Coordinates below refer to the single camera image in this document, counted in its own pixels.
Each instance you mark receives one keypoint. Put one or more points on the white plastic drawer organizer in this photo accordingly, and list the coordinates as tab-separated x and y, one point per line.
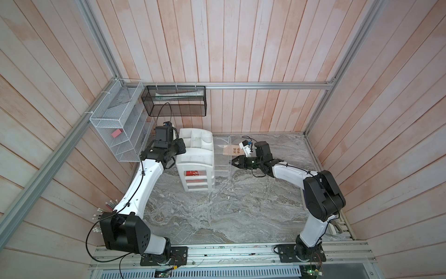
200	157

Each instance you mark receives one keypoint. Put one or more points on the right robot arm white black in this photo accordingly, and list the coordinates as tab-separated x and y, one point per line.
322	195

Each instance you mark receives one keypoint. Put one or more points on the pink cup with pencils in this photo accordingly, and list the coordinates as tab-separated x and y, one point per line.
109	208

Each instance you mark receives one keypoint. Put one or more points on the horizontal aluminium frame bar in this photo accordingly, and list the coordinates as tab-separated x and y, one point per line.
304	85

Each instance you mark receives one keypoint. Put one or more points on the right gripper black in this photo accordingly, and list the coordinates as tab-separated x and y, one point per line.
241	161

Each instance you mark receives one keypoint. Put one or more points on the clear plastic drawer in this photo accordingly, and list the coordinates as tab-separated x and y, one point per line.
222	156

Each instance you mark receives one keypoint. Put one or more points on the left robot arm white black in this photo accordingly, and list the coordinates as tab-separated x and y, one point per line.
124	228

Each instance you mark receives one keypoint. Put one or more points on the white wire mesh shelf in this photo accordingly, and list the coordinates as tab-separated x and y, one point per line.
123	109

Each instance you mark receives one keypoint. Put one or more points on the red postcard in drawer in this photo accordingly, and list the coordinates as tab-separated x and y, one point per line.
192	173

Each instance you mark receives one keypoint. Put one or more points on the black wire mesh basket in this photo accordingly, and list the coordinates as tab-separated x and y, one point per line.
181	101

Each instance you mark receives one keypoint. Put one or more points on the white stapler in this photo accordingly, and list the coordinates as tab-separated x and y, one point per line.
335	229

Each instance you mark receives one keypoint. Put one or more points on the left aluminium frame bar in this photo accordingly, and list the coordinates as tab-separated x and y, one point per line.
33	190

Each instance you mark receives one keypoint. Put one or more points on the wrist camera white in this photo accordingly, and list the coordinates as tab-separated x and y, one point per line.
168	124
247	147

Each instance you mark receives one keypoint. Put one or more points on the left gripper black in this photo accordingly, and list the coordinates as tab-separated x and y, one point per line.
182	150

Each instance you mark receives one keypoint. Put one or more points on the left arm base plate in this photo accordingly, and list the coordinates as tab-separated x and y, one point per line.
163	256

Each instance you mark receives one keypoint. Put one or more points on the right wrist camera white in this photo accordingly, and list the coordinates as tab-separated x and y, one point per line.
247	147

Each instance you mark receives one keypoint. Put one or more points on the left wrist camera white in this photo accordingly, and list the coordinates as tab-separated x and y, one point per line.
168	124

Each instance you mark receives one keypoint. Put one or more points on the pink eraser block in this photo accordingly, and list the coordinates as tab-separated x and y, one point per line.
116	133

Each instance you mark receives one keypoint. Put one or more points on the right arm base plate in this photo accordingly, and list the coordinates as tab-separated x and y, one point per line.
291	253

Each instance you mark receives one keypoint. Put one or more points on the aluminium mounting rail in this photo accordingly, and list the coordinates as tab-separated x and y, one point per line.
262	254

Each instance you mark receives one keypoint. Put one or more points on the beige postcard red text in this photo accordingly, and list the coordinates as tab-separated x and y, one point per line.
233	150

